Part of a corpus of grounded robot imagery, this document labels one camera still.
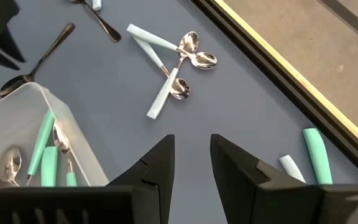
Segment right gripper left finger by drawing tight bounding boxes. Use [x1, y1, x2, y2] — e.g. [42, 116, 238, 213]
[0, 134, 176, 224]

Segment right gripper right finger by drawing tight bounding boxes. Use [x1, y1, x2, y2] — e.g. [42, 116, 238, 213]
[209, 133, 358, 224]

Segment black metal spoon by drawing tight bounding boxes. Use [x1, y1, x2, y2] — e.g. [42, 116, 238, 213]
[0, 22, 76, 98]
[69, 0, 122, 44]

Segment clear plastic bin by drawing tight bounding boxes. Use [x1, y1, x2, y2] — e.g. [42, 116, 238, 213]
[0, 82, 110, 198]

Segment blue-grey table mat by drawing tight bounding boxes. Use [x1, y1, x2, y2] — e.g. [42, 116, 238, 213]
[0, 0, 358, 224]

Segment black aluminium table frame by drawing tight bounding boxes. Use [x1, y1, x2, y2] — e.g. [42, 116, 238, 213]
[190, 0, 358, 184]

